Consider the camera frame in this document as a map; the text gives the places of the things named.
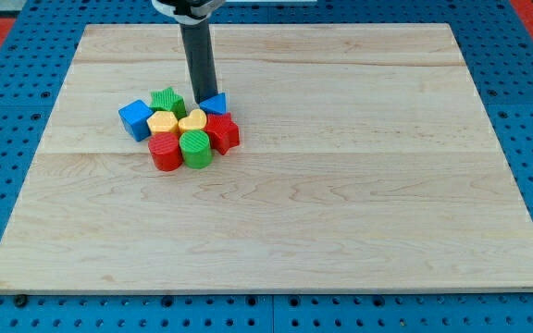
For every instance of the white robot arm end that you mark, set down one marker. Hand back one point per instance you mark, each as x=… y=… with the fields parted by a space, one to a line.
x=187 y=12

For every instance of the red star block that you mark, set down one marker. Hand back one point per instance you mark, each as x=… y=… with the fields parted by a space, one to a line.
x=223 y=132

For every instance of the green star block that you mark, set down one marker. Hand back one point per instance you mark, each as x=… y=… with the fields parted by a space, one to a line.
x=168 y=100

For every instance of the blue cube block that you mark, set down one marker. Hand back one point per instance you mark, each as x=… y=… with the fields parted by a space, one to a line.
x=134 y=118

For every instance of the green cylinder block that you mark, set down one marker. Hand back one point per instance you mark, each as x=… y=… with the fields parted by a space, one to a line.
x=196 y=149

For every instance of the blue triangle block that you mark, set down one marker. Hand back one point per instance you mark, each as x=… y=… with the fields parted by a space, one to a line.
x=216 y=105

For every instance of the yellow heart block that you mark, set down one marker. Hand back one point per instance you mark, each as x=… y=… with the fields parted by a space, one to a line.
x=196 y=120

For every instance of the light wooden board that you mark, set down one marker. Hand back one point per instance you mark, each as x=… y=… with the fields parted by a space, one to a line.
x=367 y=165

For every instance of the red cylinder block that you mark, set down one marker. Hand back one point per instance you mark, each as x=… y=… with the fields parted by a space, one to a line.
x=165 y=150

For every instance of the yellow hexagon block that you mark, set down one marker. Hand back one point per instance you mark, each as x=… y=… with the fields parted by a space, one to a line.
x=162 y=122

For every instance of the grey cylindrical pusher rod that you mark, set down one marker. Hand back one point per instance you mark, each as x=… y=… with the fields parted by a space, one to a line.
x=200 y=60

